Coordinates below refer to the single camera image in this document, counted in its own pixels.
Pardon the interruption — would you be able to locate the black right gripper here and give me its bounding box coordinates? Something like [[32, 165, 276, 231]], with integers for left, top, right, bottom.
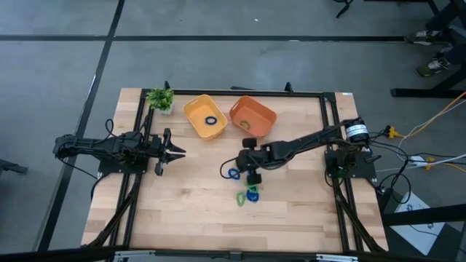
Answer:
[[237, 137, 272, 186]]

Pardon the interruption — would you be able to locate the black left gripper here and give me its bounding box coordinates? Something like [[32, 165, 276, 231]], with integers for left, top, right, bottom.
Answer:
[[147, 127, 187, 177]]

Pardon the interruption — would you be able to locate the orange plastic bin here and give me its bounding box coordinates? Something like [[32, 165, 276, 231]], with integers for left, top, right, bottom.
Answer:
[[229, 95, 278, 140]]

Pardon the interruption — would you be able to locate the yellow plastic bin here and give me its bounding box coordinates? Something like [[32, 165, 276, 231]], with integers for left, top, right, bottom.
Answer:
[[182, 94, 229, 140]]

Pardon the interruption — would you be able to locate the green plant in white pot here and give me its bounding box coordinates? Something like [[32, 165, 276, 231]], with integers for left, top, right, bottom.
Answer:
[[146, 87, 175, 116]]

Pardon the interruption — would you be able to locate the black crossbar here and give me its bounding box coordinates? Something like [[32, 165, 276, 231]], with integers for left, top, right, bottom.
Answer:
[[0, 246, 466, 262]]

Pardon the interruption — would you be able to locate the black furniture foot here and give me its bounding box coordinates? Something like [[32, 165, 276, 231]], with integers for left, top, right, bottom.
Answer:
[[0, 159, 28, 175]]

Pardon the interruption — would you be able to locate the black chair base leg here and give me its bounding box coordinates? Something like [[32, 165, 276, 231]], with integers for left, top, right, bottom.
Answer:
[[334, 0, 355, 18]]

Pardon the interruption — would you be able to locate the black beam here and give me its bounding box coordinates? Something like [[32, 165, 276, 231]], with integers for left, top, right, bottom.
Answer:
[[382, 204, 466, 227]]

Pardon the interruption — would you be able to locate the white box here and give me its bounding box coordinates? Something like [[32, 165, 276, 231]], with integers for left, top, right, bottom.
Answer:
[[392, 202, 447, 255]]

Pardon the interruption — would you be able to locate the black desk leg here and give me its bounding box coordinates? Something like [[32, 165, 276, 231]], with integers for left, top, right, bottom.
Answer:
[[391, 67, 466, 98]]

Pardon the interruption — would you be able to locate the person's foot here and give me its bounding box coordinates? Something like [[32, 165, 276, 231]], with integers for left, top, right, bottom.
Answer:
[[415, 57, 451, 77], [404, 29, 441, 47]]

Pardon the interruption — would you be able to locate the person's leg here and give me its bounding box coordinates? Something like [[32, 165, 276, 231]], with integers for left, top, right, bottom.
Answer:
[[425, 0, 466, 36]]

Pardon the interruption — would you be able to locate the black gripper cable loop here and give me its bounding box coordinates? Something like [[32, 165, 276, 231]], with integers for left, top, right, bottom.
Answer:
[[219, 156, 240, 180]]

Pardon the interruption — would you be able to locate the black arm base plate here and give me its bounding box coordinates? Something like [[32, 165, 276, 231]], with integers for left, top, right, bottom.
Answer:
[[98, 158, 149, 175], [324, 149, 376, 179]]

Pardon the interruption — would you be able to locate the black aluminium table frame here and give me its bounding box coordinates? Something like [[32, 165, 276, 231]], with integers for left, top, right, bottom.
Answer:
[[82, 87, 389, 254]]

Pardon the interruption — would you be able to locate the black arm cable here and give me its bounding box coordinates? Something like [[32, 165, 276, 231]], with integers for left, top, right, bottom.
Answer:
[[58, 156, 107, 202]]

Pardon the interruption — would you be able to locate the black floor cable loop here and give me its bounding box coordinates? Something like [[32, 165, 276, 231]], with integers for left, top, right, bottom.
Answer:
[[376, 170, 413, 205]]

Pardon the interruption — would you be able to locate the yellow extension cable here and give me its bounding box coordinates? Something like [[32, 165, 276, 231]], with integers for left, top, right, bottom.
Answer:
[[385, 92, 466, 140]]

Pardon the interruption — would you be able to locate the white cable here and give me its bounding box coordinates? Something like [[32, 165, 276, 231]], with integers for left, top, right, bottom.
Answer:
[[396, 100, 466, 154]]

